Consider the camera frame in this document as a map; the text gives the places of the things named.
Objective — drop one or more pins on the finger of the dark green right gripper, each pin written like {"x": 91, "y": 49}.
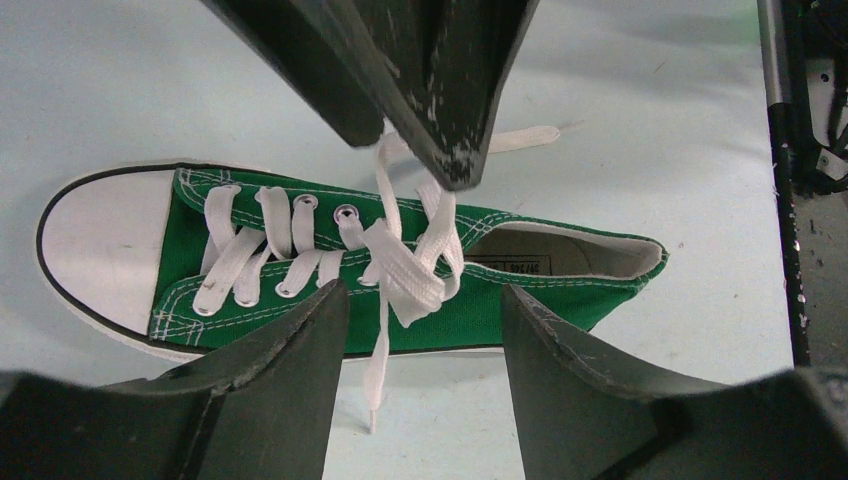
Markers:
{"x": 434, "y": 69}
{"x": 283, "y": 38}

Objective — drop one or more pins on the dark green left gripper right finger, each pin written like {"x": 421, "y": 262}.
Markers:
{"x": 585, "y": 409}

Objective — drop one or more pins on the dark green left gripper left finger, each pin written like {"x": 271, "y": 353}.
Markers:
{"x": 258, "y": 408}

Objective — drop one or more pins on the green canvas sneaker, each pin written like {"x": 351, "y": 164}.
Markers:
{"x": 179, "y": 259}

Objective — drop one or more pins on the white shoelace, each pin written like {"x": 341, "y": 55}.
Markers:
{"x": 412, "y": 283}

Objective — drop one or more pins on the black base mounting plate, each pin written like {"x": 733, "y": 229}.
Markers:
{"x": 804, "y": 47}

